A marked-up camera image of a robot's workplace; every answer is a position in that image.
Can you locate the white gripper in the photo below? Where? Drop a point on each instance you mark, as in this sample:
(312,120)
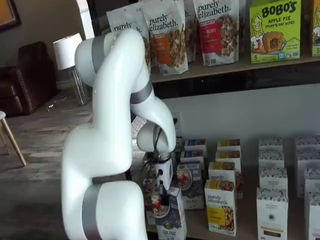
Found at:
(163,172)

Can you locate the blue white flax cereal box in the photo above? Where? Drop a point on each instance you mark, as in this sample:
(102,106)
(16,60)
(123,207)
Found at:
(190,185)
(193,155)
(196,144)
(173,221)

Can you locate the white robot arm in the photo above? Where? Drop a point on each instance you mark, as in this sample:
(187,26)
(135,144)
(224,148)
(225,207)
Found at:
(105,150)

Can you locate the yellow purely elizabeth box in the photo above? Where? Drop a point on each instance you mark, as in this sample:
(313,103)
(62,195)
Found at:
(228,155)
(222,172)
(220,210)
(228,144)

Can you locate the white patterned pantry box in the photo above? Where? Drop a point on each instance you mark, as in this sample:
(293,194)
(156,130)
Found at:
(314,217)
(313,180)
(306,160)
(272,215)
(308,142)
(271,158)
(273,178)
(270,143)

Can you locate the green Bobo's apple pie box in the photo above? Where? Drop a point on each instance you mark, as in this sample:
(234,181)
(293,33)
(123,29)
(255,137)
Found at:
(275,30)

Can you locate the yellow Bobo's snack box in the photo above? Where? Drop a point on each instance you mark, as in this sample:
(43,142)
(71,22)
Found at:
(316,25)

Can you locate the wooden stool leg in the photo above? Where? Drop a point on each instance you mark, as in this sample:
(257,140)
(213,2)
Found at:
(13,142)

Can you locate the white shade floor lamp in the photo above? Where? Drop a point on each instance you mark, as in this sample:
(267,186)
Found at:
(66,51)

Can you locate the brown leather armchair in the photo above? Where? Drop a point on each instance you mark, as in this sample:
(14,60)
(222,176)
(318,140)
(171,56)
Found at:
(27,82)

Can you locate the blue label granola pouch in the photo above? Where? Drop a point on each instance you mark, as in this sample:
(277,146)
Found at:
(125,20)

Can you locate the white wall outlet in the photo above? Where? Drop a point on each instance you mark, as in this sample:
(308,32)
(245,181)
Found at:
(179,128)

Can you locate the dark framed wall picture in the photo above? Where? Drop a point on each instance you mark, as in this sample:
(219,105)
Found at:
(8,12)

